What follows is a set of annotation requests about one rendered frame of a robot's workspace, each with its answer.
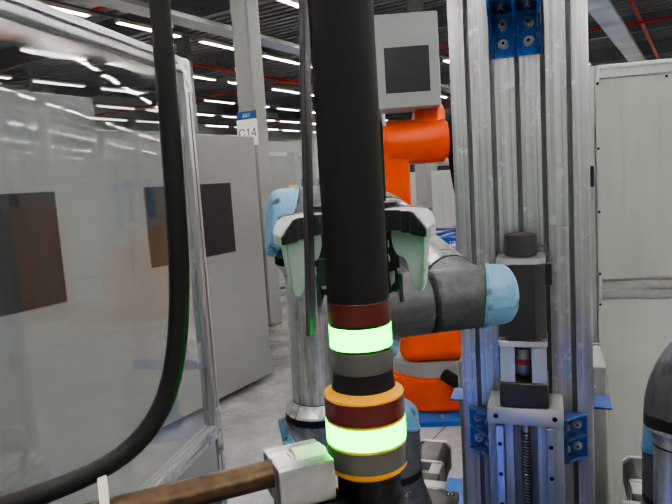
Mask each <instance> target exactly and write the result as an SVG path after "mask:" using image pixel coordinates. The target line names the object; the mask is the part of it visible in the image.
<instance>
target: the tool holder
mask: <svg viewBox="0 0 672 504"><path fill-rule="evenodd" d="M315 442H317V441H316V440H315V439H310V440H305V441H301V442H297V443H292V444H288V445H284V446H279V447H275V448H271V449H266V450H264V452H263V457H264V460H268V459H272V460H273V462H272V466H273V470H274V476H275V487H274V488H270V489H268V491H269V493H270V494H271V496H272V497H273V499H274V504H349V501H348V500H347V499H346V498H345V497H344V495H343V494H342V493H341V492H340V491H339V490H338V488H337V487H336V485H335V470H334V460H333V458H332V457H331V456H330V455H329V454H328V453H327V452H326V451H325V453H326V454H322V455H318V456H314V457H309V458H305V459H301V460H297V461H296V459H295V458H293V459H290V457H289V456H288V455H287V454H286V453H289V451H288V449H289V448H293V447H297V446H302V445H306V444H310V443H315Z"/></svg>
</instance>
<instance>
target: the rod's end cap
mask: <svg viewBox="0 0 672 504"><path fill-rule="evenodd" d="M288 451H289V453H286V454H287V455H288V456H289V457H290V459H293V458H295V459H296V461H297V460H301V459H305V458H309V457H314V456H318V455H322V454H326V453H325V451H326V452H327V450H326V448H325V446H324V445H321V443H320V442H315V443H310V444H306V445H302V446H297V447H293V448H289V449H288ZM327 453H328V452H327Z"/></svg>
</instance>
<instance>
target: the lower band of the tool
mask: <svg viewBox="0 0 672 504"><path fill-rule="evenodd" d="M403 392H404V389H403V386H402V385H401V384H400V383H398V382H397V381H395V386H394V387H393V388H392V389H391V390H389V391H387V392H384V393H380V394H376V395H369V396H350V395H344V394H340V393H337V392H335V391H334V390H333V389H332V384H331V385H330V386H328V387H327V388H326V389H325V391H324V395H325V398H326V399H327V400H328V401H330V402H332V403H335V404H338V405H343V406H351V407H367V406H376V405H381V404H386V403H389V402H392V401H394V400H396V399H398V398H399V397H401V396H402V394H403ZM404 416H405V414H404ZM404 416H403V417H402V418H401V419H400V420H398V421H396V422H394V423H392V424H389V425H386V426H382V427H377V428H369V429H353V428H345V427H341V426H337V425H335V424H333V423H331V422H329V421H328V420H327V419H326V420H327V422H328V423H329V424H331V425H332V426H334V427H337V428H340V429H344V430H349V431H373V430H380V429H384V428H388V427H391V426H393V425H395V424H397V423H399V422H400V421H401V420H402V419H403V418H404ZM405 440H406V438H405ZM405 440H404V441H403V442H402V443H400V444H399V445H397V446H395V447H393V448H391V449H388V450H384V451H380V452H373V453H353V452H347V451H343V450H340V449H337V448H335V447H333V446H332V445H331V444H329V442H328V444H329V445H330V447H332V448H333V449H335V450H336V451H339V452H342V453H345V454H350V455H376V454H382V453H386V452H389V451H392V450H394V449H396V448H398V447H400V446H401V445H402V444H403V443H404V442H405ZM406 465H407V461H406V463H405V464H404V465H403V466H402V467H401V468H399V469H398V470H396V471H394V472H392V473H389V474H385V475H381V476H374V477H356V476H349V475H345V474H342V473H340V472H338V471H336V470H335V474H336V475H338V476H339V477H341V478H343V479H345V480H349V481H353V482H360V483H371V482H379V481H384V480H387V479H390V478H392V477H394V476H396V475H397V474H399V473H400V472H401V471H402V470H403V469H404V468H405V467H406Z"/></svg>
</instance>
